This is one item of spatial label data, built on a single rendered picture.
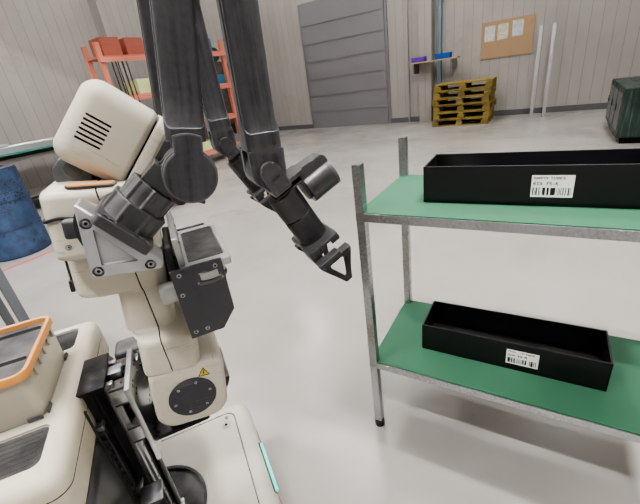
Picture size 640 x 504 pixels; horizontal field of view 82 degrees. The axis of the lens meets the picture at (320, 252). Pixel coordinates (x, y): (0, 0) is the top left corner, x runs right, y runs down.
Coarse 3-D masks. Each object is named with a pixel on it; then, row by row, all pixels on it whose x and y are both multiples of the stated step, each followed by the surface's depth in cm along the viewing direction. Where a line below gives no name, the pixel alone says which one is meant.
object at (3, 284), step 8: (0, 272) 177; (0, 280) 177; (0, 288) 178; (8, 288) 180; (8, 296) 181; (16, 296) 183; (0, 304) 211; (16, 304) 184; (0, 312) 212; (8, 312) 215; (16, 312) 184; (24, 312) 187; (8, 320) 215; (24, 320) 188
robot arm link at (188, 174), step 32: (160, 0) 47; (192, 0) 48; (160, 32) 48; (192, 32) 49; (160, 64) 49; (192, 64) 50; (160, 96) 51; (192, 96) 52; (192, 128) 52; (192, 160) 52; (192, 192) 54
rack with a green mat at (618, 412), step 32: (384, 192) 129; (416, 192) 124; (416, 224) 106; (448, 224) 101; (480, 224) 97; (512, 224) 93; (544, 224) 89; (576, 224) 87; (608, 224) 85; (416, 320) 158; (384, 352) 143; (416, 352) 140; (448, 384) 126; (480, 384) 123; (512, 384) 121; (544, 384) 119; (608, 384) 116; (576, 416) 108; (608, 416) 106
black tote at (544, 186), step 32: (448, 160) 122; (480, 160) 117; (512, 160) 113; (544, 160) 109; (576, 160) 105; (608, 160) 102; (448, 192) 110; (480, 192) 105; (512, 192) 101; (544, 192) 98; (576, 192) 94; (608, 192) 91
